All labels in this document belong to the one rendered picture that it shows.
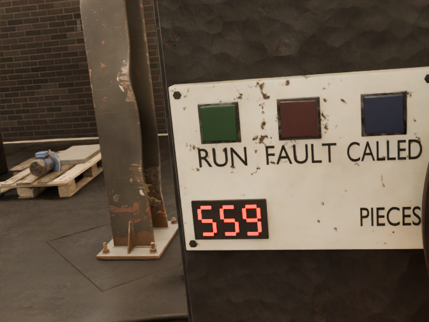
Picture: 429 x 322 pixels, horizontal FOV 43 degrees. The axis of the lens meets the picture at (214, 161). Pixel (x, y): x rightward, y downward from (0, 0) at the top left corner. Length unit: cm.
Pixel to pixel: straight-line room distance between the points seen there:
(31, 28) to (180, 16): 687
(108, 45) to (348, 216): 269
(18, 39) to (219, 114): 702
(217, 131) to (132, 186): 273
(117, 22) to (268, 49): 261
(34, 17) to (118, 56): 431
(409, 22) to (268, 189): 21
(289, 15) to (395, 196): 21
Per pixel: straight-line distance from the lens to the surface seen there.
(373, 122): 55
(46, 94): 744
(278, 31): 56
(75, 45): 718
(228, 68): 57
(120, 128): 322
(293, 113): 54
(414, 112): 56
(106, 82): 320
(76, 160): 528
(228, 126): 55
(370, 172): 56
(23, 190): 494
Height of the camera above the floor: 130
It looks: 14 degrees down
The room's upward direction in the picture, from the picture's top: 5 degrees counter-clockwise
